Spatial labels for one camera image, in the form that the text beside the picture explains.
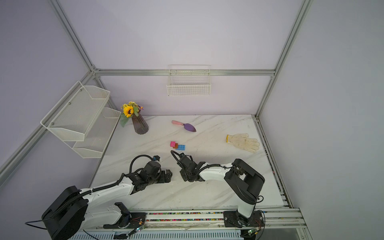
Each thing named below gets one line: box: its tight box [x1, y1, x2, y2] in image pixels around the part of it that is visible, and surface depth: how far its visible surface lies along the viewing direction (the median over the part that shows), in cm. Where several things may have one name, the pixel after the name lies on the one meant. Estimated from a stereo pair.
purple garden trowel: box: [171, 120, 197, 132], surface depth 116 cm
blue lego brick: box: [175, 144, 186, 151], surface depth 102 cm
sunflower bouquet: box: [120, 101, 144, 128], surface depth 92 cm
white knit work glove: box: [226, 133, 260, 153], surface depth 106 cm
